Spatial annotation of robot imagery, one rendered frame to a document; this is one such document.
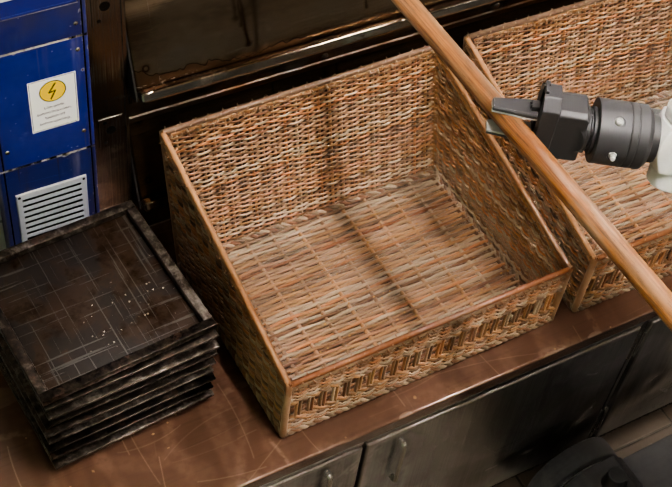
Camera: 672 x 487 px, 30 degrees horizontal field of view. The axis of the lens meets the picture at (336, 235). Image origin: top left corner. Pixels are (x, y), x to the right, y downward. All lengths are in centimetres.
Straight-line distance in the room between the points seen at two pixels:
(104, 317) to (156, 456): 25
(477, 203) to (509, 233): 9
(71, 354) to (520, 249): 83
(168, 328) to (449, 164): 72
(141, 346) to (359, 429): 40
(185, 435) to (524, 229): 69
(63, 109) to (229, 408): 55
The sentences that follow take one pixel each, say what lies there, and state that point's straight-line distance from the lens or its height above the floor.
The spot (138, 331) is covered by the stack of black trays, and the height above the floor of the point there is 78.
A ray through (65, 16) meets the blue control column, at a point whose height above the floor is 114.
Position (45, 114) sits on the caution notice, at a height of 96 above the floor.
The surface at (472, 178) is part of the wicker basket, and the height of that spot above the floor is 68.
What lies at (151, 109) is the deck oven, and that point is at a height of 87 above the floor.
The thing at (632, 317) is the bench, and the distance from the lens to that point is 232.
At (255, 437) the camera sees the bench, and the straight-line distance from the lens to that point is 205.
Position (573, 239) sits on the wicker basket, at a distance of 221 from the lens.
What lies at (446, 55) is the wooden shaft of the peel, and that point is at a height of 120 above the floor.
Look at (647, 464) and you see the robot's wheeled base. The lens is 266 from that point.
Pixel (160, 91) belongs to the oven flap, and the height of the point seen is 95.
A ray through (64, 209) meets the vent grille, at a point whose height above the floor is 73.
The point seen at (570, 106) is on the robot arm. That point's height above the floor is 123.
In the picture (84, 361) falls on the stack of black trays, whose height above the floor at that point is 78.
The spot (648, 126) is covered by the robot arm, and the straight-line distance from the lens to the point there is 169.
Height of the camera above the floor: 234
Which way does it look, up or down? 50 degrees down
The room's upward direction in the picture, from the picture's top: 9 degrees clockwise
